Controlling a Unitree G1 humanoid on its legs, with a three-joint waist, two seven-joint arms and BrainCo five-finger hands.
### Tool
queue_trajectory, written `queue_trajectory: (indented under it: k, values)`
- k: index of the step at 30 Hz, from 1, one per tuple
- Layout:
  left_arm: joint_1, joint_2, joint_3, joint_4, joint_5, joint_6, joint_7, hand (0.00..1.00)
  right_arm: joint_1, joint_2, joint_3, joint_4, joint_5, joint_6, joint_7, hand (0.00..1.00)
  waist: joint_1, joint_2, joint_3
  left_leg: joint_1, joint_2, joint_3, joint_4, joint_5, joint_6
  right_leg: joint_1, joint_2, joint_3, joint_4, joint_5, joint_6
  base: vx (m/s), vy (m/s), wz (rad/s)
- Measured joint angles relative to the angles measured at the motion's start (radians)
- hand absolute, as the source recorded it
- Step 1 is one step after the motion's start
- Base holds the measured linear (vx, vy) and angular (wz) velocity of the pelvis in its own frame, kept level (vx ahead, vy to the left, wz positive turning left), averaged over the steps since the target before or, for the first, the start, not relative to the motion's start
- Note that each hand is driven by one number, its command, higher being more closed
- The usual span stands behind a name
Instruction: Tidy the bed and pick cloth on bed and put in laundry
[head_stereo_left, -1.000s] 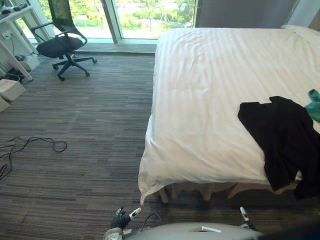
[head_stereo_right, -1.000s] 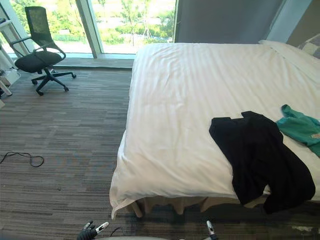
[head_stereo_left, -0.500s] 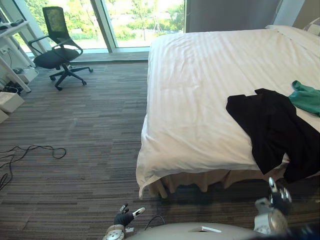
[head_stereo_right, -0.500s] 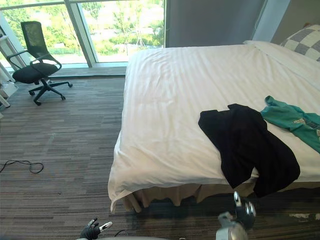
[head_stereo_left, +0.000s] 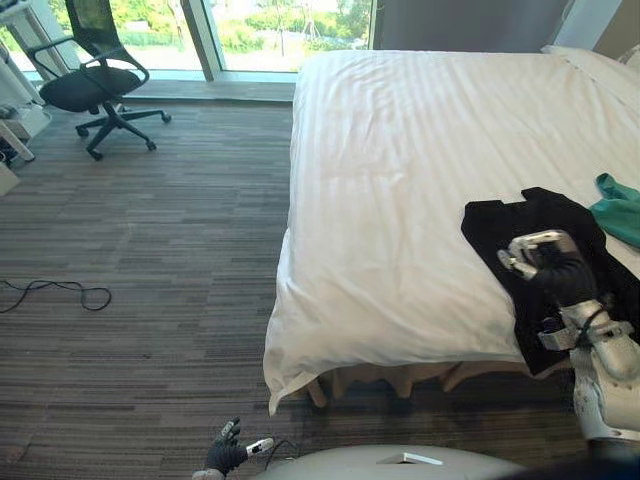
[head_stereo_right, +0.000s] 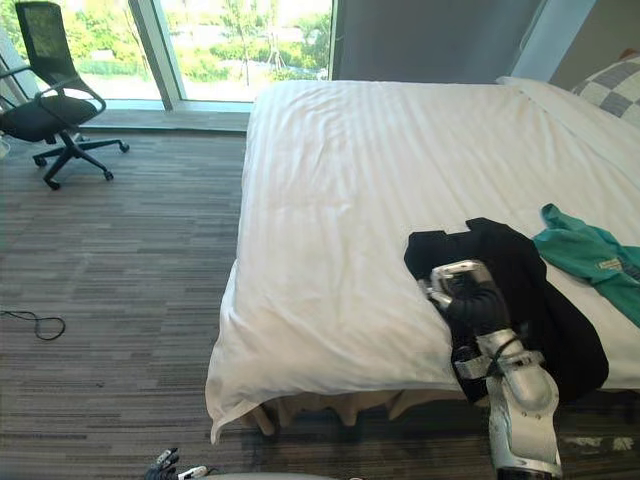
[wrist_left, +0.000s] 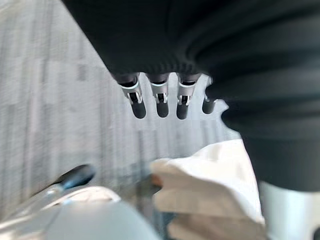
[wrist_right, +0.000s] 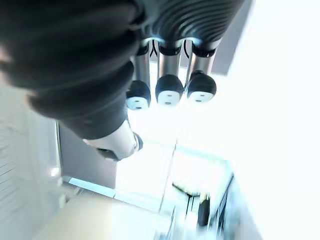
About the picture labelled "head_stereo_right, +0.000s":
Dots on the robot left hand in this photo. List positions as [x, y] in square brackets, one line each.
[167, 462]

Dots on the black office chair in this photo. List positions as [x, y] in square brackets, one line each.
[47, 100]

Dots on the beige bed skirt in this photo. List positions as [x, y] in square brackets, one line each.
[320, 407]

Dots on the black cloth garment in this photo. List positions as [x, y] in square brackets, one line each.
[530, 300]

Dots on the grey window frame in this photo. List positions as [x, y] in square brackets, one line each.
[160, 55]

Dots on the white bed duvet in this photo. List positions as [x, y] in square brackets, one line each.
[400, 240]

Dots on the checkered grey white pillow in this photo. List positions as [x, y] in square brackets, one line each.
[612, 90]

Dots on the teal green garment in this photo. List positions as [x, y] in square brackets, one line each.
[590, 257]

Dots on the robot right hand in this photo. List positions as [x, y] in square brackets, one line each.
[475, 295]

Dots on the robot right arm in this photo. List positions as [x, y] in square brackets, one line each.
[520, 395]

